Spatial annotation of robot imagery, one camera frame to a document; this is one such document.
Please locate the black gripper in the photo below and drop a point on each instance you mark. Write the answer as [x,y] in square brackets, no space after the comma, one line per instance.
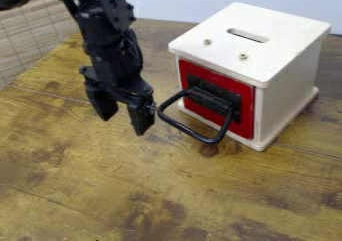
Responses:
[131,91]

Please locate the red drawer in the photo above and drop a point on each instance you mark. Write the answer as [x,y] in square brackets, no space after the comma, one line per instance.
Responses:
[228,90]

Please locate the white wooden box cabinet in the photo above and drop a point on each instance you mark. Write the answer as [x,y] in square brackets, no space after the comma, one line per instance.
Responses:
[260,54]

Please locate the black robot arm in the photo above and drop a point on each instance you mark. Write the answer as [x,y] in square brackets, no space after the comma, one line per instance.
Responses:
[112,78]

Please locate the black metal drawer handle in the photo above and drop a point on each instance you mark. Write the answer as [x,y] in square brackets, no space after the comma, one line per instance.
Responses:
[204,98]

